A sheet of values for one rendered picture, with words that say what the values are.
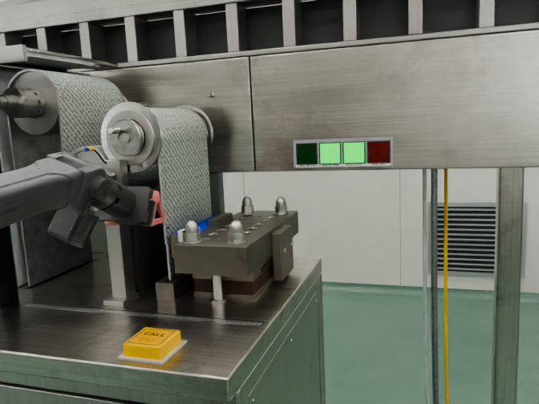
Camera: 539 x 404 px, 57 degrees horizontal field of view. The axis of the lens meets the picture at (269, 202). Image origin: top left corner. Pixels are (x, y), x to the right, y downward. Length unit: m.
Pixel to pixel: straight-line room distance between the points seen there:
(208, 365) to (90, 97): 0.74
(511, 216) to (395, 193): 2.23
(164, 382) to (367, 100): 0.79
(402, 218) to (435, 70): 2.47
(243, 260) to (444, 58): 0.65
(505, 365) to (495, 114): 0.70
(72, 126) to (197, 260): 0.44
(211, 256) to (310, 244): 2.81
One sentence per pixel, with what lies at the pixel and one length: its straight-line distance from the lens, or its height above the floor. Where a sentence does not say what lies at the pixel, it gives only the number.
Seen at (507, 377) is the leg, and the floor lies 0.55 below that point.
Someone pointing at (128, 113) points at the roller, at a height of 1.30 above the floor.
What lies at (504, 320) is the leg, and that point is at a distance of 1.51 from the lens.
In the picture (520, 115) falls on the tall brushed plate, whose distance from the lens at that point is 1.25.
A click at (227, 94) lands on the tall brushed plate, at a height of 1.35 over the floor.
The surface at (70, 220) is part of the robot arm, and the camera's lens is 0.83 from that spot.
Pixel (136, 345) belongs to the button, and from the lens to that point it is 0.85.
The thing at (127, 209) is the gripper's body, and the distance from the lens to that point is 0.90.
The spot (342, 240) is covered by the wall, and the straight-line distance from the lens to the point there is 3.72.
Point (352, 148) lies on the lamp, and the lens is 1.24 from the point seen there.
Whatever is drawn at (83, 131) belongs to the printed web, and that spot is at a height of 1.27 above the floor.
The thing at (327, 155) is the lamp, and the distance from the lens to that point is 1.25.
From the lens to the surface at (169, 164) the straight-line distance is 1.09.
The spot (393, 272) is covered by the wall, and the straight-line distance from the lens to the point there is 3.74.
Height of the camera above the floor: 1.26
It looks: 9 degrees down
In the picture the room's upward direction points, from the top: 3 degrees counter-clockwise
